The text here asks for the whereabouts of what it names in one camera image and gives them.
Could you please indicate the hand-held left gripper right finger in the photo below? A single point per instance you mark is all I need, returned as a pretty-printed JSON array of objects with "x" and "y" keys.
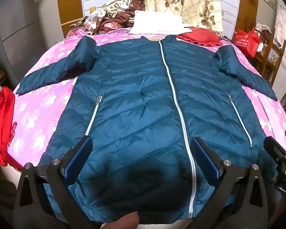
[{"x": 205, "y": 162}]

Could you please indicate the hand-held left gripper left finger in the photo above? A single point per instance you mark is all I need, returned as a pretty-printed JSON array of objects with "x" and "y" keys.
[{"x": 77, "y": 158}]

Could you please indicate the teal puffer jacket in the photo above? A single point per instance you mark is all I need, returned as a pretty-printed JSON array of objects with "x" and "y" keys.
[{"x": 138, "y": 100}]

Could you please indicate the person's left hand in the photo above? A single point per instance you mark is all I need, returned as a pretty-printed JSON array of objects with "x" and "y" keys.
[{"x": 120, "y": 221}]

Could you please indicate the pink floral bedsheet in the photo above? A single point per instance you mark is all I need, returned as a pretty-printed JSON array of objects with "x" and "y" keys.
[{"x": 38, "y": 109}]

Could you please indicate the wooden shelf rack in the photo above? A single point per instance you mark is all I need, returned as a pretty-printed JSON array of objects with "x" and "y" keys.
[{"x": 267, "y": 59}]

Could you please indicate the red cloth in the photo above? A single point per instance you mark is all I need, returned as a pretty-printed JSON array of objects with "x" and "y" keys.
[{"x": 4, "y": 124}]

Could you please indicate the red shopping bag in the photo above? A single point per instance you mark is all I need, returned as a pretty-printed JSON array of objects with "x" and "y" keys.
[{"x": 246, "y": 41}]

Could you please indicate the red ruffled cushion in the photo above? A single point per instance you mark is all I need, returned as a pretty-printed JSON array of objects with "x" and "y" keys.
[{"x": 200, "y": 37}]

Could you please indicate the clear plastic bag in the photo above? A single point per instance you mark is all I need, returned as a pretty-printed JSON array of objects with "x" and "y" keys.
[{"x": 93, "y": 20}]

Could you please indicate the grey wardrobe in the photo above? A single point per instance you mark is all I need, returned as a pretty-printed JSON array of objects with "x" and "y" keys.
[{"x": 21, "y": 28}]

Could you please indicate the white pillow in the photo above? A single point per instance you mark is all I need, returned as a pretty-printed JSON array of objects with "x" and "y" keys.
[{"x": 157, "y": 21}]

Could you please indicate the wooden headboard with white panel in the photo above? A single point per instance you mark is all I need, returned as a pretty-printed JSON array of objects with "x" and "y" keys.
[{"x": 69, "y": 4}]

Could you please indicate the brown floral quilt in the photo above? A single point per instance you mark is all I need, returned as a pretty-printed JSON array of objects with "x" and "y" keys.
[{"x": 133, "y": 3}]

